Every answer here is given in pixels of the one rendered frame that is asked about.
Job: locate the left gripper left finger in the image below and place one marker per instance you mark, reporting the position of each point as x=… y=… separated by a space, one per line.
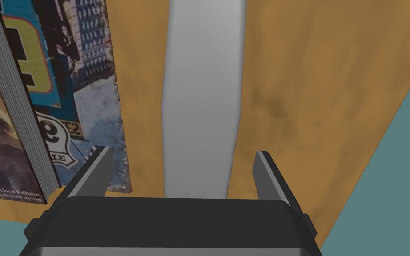
x=91 y=177

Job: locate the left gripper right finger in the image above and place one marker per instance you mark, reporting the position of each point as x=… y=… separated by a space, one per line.
x=267 y=181

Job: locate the grey flat elongated object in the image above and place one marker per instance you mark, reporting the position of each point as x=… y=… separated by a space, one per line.
x=201 y=99

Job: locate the blue cover book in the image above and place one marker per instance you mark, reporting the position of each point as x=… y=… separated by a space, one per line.
x=84 y=71

